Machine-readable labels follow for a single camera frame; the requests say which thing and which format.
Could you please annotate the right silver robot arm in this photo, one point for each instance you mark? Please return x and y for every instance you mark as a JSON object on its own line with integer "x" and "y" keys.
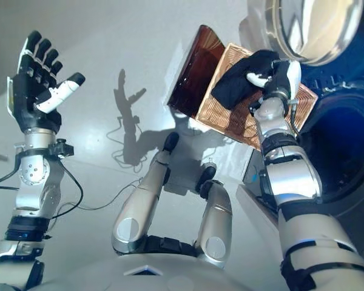
{"x": 294, "y": 182}

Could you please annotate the grey robot torso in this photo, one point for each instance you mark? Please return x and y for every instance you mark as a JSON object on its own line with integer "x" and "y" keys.
{"x": 139, "y": 276}

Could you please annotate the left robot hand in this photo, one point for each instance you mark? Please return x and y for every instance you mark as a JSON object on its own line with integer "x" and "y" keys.
{"x": 27, "y": 97}

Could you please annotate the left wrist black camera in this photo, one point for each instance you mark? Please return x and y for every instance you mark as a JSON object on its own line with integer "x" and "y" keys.
{"x": 60, "y": 148}

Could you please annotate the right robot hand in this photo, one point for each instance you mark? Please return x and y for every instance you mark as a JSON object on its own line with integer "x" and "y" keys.
{"x": 286, "y": 78}

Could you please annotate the round washing machine door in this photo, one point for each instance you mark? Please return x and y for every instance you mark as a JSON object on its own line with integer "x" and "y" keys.
{"x": 306, "y": 30}

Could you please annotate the dark brown wooden stool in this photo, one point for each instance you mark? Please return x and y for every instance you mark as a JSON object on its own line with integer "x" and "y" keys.
{"x": 197, "y": 75}

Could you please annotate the narrow black garment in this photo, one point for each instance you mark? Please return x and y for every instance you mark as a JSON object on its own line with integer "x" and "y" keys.
{"x": 239, "y": 82}

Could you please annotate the wicker laundry basket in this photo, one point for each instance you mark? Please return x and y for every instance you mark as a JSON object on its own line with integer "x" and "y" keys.
{"x": 230, "y": 118}

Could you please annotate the silver washing machine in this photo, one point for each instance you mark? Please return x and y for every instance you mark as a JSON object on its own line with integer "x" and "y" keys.
{"x": 345, "y": 136}

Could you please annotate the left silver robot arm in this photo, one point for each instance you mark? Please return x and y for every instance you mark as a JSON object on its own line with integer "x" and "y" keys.
{"x": 33, "y": 182}

